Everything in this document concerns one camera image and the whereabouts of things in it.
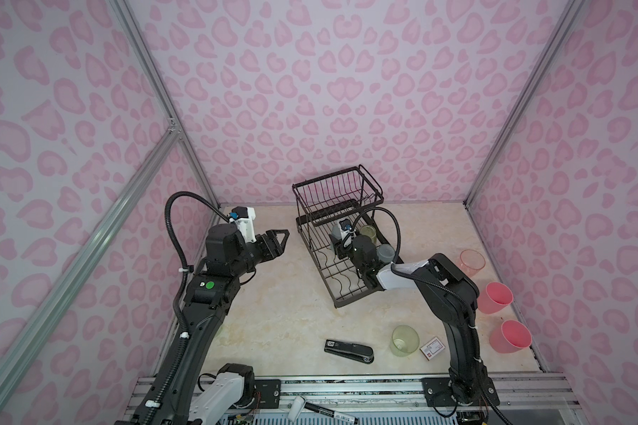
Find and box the opaque pink cup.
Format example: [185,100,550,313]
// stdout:
[489,321,533,354]
[478,282,514,315]

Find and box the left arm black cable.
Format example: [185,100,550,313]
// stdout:
[148,190,230,425]

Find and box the yellow-green clear cup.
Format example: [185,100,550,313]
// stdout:
[359,225,379,244]

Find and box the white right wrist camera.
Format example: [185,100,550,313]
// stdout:
[331,219,354,248]

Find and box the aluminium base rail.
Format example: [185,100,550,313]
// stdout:
[122,372,587,424]

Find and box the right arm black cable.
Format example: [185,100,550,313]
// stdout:
[350,205,501,425]

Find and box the aluminium corner frame right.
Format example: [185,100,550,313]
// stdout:
[464,0,588,210]

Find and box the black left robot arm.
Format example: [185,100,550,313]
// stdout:
[126,223,290,424]

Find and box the black marker pen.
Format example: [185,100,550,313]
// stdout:
[287,396,360,425]

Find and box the yellow-green cup front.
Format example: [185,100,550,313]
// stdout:
[389,325,420,357]

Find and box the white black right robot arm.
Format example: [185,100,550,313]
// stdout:
[332,235,510,424]

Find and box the black stapler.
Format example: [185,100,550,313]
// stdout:
[324,339,375,364]

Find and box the black wire dish rack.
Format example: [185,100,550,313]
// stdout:
[292,165,402,308]

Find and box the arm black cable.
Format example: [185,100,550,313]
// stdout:
[350,205,501,425]
[148,190,230,425]

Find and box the teal clear cup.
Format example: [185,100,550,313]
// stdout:
[377,244,396,265]

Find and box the small red white card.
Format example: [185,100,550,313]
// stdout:
[419,336,446,361]

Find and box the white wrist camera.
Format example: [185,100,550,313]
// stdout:
[229,206,256,243]
[331,219,354,248]

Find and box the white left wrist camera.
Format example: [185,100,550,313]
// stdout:
[229,206,256,243]

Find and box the clear pink plastic cup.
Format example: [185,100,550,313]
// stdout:
[459,249,487,278]

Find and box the aluminium frame left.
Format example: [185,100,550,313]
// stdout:
[0,0,222,421]

